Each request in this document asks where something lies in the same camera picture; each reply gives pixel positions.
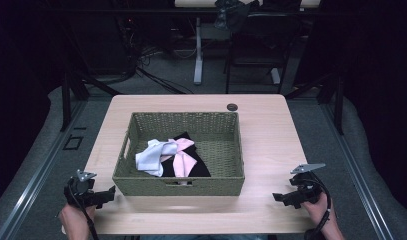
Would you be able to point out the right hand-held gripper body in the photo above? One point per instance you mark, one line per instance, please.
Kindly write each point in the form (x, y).
(306, 186)

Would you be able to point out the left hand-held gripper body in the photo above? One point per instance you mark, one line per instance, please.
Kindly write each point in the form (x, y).
(78, 190)

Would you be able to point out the person's right hand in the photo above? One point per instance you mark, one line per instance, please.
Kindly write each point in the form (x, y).
(317, 210)

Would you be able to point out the person's left hand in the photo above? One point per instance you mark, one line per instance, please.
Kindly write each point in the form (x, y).
(75, 220)

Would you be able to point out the white sock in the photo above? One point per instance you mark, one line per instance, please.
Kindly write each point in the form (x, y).
(151, 156)

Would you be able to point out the green woven basket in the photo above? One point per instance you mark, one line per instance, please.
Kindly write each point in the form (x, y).
(221, 156)

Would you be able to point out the pink sock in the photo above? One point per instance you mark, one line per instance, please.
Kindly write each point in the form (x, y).
(184, 160)

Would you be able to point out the black cloth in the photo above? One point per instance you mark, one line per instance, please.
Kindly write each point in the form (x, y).
(201, 166)

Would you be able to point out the black metal stand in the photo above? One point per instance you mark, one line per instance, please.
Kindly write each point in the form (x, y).
(336, 100)
(67, 100)

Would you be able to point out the round black table grommet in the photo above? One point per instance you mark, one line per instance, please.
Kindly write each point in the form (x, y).
(232, 107)

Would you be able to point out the black chair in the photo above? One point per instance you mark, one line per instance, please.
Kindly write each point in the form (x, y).
(257, 50)

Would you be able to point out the white desk leg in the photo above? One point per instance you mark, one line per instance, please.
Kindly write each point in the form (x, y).
(198, 60)

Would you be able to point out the dark cloth bundle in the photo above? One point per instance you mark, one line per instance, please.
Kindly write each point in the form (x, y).
(229, 15)

